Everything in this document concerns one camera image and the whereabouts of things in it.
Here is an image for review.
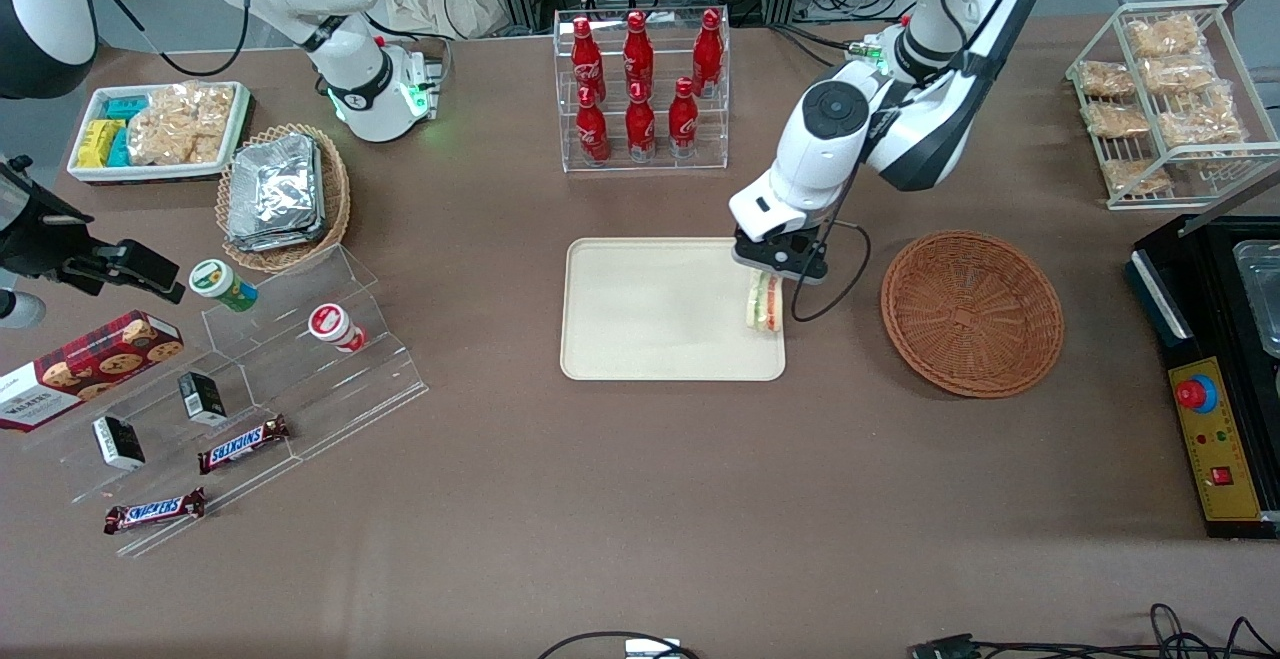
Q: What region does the white wire rack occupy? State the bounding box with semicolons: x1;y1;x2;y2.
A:
1064;0;1280;212

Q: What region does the black control box yellow panel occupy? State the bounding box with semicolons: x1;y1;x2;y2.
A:
1126;213;1280;541

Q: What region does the green label cup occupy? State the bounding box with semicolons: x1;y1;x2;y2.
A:
188;259;259;314

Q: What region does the clear acrylic bottle rack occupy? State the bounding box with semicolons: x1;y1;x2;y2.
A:
552;6;732;174

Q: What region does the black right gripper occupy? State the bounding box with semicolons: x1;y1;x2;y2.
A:
0;154;187;304

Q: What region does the black tangled cable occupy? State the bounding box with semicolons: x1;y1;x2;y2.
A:
908;603;1280;659

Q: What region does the beige rectangular tray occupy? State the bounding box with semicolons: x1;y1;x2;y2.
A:
559;237;788;383

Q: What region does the red tartan cookie box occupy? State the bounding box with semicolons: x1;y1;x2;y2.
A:
0;310;186;433

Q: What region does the clear wrapped pastry packet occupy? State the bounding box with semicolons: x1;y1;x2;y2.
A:
1102;158;1172;196
1082;101;1152;139
1126;14;1205;59
1158;103;1247;151
1077;60;1137;101
1139;54;1217;99

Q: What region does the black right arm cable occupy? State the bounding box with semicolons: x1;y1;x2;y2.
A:
92;0;253;78

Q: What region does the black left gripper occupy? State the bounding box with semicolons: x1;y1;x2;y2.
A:
732;227;831;286

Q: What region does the yellow snack packet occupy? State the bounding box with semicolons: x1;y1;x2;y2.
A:
75;119;120;170

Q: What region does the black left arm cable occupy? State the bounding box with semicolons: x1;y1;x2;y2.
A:
789;0;1047;326

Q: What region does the oval light wicker basket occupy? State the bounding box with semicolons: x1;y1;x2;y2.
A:
215;123;353;274

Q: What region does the clear acrylic stepped stand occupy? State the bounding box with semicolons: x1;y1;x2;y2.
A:
20;244;432;560

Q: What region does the clear plastic container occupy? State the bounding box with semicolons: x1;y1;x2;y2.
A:
1231;238;1280;361

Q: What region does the brown Snickers bar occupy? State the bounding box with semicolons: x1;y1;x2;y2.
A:
103;486;208;537
196;414;292;476

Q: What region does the clear bag of crackers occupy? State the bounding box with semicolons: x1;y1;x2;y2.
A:
126;81;237;167

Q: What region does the round brown wicker basket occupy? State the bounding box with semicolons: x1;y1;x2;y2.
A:
880;230;1065;400

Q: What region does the white rectangular bin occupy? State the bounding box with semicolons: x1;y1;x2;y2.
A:
66;81;252;184

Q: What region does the triangular sandwich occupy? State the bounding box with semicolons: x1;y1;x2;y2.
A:
744;270;784;333

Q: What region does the silver foil packet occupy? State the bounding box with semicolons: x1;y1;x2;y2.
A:
230;133;321;232
226;209;327;253

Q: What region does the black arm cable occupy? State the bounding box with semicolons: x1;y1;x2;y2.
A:
789;0;1047;326
92;0;253;78

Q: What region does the red emergency stop button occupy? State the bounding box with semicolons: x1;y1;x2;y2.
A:
1175;374;1220;415

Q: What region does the small black box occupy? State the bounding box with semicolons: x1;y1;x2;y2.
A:
177;370;229;427
91;414;147;472

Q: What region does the red label cup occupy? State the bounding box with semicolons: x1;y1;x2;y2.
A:
307;303;368;354

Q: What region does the red cola bottle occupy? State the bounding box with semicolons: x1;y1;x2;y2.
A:
575;86;611;167
667;77;700;160
570;17;607;106
622;11;655;100
624;82;658;163
692;9;725;98

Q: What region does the black looped cable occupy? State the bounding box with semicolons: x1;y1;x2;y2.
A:
537;630;703;659

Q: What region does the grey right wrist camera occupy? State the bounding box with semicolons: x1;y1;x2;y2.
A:
0;288;47;331

